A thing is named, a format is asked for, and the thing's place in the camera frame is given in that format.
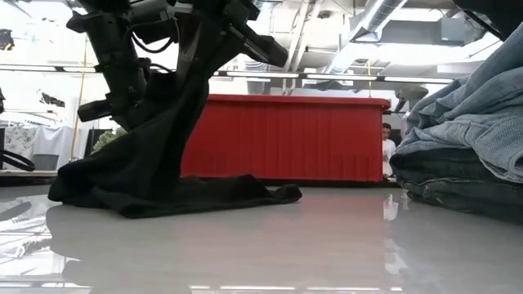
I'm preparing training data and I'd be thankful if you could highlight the small black garment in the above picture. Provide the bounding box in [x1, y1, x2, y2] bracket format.
[47, 11, 303, 220]

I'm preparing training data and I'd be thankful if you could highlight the light blue denim garment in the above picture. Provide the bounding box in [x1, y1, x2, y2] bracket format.
[394, 22, 523, 185]

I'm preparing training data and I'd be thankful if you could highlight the dark navy garment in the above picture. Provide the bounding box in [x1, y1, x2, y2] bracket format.
[389, 147, 523, 224]

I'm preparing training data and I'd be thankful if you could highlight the red plastic laundry bin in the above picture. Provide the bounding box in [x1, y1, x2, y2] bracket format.
[179, 94, 392, 183]

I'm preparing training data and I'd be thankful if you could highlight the small potted green plant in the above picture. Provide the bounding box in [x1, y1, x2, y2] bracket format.
[92, 126, 128, 154]

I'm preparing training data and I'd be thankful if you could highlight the long ceiling light strip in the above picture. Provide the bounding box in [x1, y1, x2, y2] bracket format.
[0, 64, 454, 85]

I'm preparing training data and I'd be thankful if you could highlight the clear spray bottle grey trigger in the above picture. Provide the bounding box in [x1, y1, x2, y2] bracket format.
[393, 86, 430, 114]

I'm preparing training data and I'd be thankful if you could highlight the person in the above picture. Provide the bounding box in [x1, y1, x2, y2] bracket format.
[382, 122, 397, 179]

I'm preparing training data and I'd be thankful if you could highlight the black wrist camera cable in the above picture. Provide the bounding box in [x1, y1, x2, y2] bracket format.
[129, 30, 176, 55]

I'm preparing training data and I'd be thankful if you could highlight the ribbed silver ventilation duct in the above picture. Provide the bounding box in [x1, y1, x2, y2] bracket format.
[243, 56, 271, 96]

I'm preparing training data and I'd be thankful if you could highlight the yellow cord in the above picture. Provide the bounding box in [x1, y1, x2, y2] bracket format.
[69, 36, 89, 161]

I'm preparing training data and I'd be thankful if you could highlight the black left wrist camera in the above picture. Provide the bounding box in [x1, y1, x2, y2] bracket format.
[129, 0, 181, 45]

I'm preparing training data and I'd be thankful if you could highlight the smooth silver ventilation duct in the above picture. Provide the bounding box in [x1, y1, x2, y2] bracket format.
[325, 0, 410, 78]

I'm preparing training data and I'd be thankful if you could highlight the black cable loop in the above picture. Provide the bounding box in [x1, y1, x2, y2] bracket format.
[0, 149, 37, 172]

